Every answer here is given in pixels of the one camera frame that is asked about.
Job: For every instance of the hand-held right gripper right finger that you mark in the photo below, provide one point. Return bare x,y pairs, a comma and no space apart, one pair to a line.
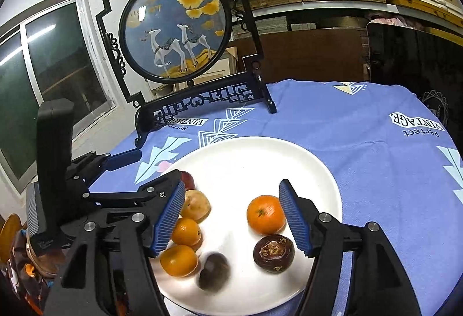
296,223

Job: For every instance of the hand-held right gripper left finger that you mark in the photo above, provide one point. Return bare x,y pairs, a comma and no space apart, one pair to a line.
167,222

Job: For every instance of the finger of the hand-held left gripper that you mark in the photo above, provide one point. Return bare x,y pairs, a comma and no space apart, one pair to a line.
124,158
159,189

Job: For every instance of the small orange mandarin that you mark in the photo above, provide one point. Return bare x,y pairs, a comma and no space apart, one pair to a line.
187,232

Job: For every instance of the red round fruit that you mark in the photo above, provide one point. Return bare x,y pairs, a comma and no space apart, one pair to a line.
188,179

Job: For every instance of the large orange mandarin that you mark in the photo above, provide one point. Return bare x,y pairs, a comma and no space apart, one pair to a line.
266,214

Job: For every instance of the tan yellow round fruit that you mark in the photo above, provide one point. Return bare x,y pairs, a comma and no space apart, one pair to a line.
197,205

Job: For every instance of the wrinkled dark brown passion fruit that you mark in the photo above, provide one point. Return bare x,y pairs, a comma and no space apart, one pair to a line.
274,253

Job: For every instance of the medium orange mandarin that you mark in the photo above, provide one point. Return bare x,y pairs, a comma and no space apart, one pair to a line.
179,260

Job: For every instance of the smooth dark purple passion fruit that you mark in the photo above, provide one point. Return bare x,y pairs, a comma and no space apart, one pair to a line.
214,272

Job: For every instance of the white round plate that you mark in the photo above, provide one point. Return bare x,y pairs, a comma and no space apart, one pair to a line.
235,171

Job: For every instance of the blue printed tablecloth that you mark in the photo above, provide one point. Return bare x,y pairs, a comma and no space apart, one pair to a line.
361,164

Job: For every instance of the glass sliding window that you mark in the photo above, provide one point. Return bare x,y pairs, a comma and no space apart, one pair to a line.
54,59

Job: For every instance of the orange brown printed cloth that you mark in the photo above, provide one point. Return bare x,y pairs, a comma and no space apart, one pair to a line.
18,265

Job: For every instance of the round deer screen ornament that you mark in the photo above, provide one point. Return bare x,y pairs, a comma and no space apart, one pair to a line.
173,33

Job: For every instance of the brown board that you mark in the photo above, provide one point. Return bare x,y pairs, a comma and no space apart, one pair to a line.
307,55

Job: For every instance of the grey flat box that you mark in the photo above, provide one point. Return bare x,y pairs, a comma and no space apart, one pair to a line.
267,26

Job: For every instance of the black glossy panel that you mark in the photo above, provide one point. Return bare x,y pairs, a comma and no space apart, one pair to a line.
412,59

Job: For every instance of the stack of yellow flat boxes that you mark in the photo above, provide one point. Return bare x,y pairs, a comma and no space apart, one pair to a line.
427,1

